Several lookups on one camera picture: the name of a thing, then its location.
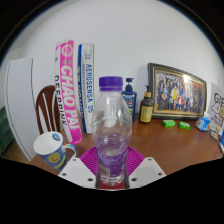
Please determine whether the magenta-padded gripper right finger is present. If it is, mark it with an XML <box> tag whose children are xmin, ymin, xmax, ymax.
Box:
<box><xmin>123</xmin><ymin>146</ymin><xmax>167</xmax><ymax>189</ymax></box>

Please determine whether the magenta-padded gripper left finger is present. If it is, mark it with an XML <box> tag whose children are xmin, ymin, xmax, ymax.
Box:
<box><xmin>58</xmin><ymin>146</ymin><xmax>101</xmax><ymax>190</ymax></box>

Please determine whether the clear purple-capped water bottle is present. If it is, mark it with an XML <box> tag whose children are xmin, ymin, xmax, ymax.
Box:
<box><xmin>90</xmin><ymin>76</ymin><xmax>133</xmax><ymax>187</ymax></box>

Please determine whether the blue yellow printed mug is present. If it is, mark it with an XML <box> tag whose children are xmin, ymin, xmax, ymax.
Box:
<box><xmin>32</xmin><ymin>131</ymin><xmax>78</xmax><ymax>172</ymax></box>

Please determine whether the amber yellow-label pump bottle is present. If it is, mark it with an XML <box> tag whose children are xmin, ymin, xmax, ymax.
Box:
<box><xmin>138</xmin><ymin>85</ymin><xmax>155</xmax><ymax>124</ymax></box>

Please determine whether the brown wooden chair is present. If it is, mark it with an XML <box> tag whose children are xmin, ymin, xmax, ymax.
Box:
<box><xmin>35</xmin><ymin>84</ymin><xmax>68</xmax><ymax>136</ymax></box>

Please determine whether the dark blue pump bottle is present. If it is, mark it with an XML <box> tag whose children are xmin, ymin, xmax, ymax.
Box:
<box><xmin>121</xmin><ymin>77</ymin><xmax>138</xmax><ymax>124</ymax></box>

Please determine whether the pink white shuttlecock tube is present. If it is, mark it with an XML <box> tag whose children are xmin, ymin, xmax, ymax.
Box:
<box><xmin>54</xmin><ymin>40</ymin><xmax>84</xmax><ymax>145</ymax></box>

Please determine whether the framed group photo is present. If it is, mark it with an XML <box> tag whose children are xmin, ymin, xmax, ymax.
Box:
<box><xmin>147</xmin><ymin>62</ymin><xmax>208</xmax><ymax>120</ymax></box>

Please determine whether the white blue shuttlecock tube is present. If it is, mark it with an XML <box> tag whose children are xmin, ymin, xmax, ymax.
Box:
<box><xmin>77</xmin><ymin>43</ymin><xmax>96</xmax><ymax>134</ymax></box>

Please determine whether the white printed paper bag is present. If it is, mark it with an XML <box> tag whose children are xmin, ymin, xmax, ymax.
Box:
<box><xmin>206</xmin><ymin>82</ymin><xmax>224</xmax><ymax>134</ymax></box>

